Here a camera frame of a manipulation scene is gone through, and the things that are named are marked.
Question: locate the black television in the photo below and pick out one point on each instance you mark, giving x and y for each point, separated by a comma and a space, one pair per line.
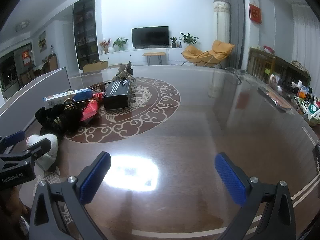
150, 37

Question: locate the red door poster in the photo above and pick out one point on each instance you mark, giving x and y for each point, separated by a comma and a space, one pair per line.
26, 58

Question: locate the black box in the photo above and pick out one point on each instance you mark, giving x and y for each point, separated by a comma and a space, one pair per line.
116, 97

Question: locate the grey curtain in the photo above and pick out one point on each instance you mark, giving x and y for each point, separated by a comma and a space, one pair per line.
235, 17

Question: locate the grey panel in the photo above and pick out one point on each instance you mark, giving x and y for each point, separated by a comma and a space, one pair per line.
37, 90

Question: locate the red pouch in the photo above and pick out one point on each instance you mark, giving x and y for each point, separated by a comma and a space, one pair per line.
90, 110

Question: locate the white standing air conditioner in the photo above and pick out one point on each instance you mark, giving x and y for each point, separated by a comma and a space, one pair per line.
221, 22

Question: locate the small potted plant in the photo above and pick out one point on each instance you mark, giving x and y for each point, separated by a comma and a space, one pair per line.
173, 42

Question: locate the rhinestone bow hair clip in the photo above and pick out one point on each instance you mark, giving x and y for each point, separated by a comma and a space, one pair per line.
122, 71

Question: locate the white television cabinet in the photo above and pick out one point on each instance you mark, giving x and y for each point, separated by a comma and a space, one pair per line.
125, 56

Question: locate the clutter of small bottles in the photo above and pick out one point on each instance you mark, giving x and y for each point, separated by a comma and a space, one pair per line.
308, 102

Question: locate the red flat packet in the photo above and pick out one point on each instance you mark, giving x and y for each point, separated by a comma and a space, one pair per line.
98, 95

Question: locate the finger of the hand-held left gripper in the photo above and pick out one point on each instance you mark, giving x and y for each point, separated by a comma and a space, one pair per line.
37, 148
12, 139

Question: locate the dark glass display cabinet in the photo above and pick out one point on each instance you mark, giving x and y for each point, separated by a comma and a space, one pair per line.
85, 30

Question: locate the beige flat cushion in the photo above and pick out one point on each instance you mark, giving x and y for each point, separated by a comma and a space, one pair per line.
115, 66

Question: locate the blue and white box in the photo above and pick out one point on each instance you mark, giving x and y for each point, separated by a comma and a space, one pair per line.
67, 97

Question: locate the brown dining chair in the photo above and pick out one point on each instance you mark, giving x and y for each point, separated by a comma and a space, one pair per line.
51, 63

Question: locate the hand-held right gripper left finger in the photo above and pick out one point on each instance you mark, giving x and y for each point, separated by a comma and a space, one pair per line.
95, 177

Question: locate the wooden bench with metal legs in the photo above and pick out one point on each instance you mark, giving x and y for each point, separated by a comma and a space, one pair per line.
154, 54

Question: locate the large leafy potted plant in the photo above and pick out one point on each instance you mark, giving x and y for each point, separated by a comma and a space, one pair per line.
188, 38

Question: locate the bushy green potted plant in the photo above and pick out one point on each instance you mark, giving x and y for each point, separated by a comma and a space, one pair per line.
120, 43

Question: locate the white sheer curtain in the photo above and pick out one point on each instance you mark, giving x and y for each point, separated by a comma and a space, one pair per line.
306, 42

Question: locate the person's left hand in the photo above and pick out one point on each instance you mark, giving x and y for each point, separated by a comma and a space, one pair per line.
15, 200

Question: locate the brown hair comb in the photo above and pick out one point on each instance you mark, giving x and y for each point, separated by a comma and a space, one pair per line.
102, 87

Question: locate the red wall hanging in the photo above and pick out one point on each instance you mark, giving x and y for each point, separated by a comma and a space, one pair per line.
255, 13

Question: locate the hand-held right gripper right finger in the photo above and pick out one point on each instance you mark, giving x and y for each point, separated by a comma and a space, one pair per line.
230, 177

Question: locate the framed painting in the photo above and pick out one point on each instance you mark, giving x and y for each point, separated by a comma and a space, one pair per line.
42, 42

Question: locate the clear frame glasses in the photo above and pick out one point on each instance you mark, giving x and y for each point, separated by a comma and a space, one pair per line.
233, 70

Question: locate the round ceiling lamp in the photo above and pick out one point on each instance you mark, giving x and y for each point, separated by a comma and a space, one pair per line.
22, 26

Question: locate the dark long packet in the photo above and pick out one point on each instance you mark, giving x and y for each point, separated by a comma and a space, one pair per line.
275, 98

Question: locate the white round vase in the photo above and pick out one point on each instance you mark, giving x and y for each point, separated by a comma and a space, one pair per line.
111, 49

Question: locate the white plush cloth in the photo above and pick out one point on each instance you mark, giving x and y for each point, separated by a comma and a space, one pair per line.
48, 152

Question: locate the orange lounge chair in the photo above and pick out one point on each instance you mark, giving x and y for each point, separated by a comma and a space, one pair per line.
197, 53

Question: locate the vase with red flowers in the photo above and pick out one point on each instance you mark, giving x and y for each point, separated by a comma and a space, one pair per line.
104, 45

